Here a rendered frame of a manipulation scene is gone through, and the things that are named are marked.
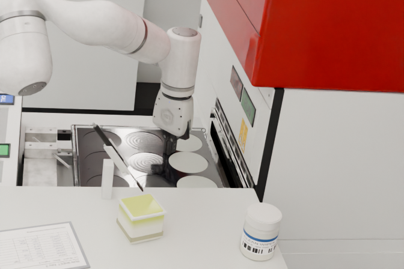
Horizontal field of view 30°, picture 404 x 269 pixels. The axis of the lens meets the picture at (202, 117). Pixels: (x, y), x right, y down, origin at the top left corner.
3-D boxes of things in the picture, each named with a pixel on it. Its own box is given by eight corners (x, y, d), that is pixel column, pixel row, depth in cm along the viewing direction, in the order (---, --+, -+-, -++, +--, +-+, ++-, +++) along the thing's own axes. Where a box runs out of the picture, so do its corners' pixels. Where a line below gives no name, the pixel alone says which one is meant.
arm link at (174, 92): (153, 78, 186) (151, 89, 187) (180, 91, 181) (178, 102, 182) (175, 70, 192) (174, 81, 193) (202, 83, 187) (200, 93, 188)
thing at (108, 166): (127, 190, 166) (131, 138, 159) (128, 200, 162) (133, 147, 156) (98, 190, 164) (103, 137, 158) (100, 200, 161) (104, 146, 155)
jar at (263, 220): (269, 239, 156) (276, 202, 152) (278, 261, 150) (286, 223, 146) (235, 239, 155) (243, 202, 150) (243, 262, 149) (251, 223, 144)
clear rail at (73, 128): (75, 128, 203) (76, 123, 202) (80, 209, 170) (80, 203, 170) (70, 128, 202) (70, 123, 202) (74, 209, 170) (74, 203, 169)
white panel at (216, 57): (196, 89, 250) (213, -28, 232) (255, 239, 180) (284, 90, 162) (187, 88, 250) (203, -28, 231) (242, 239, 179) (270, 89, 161)
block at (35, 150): (56, 151, 192) (56, 142, 191) (56, 158, 189) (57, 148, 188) (24, 151, 191) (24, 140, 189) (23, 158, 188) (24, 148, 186)
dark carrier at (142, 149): (202, 132, 208) (202, 130, 208) (228, 203, 179) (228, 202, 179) (76, 129, 201) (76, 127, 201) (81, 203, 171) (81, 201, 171)
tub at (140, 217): (148, 218, 157) (151, 191, 154) (163, 239, 152) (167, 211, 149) (114, 225, 154) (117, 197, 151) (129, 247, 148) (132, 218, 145)
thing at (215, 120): (212, 136, 217) (216, 107, 213) (247, 228, 179) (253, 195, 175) (206, 136, 217) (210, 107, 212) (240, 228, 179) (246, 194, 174)
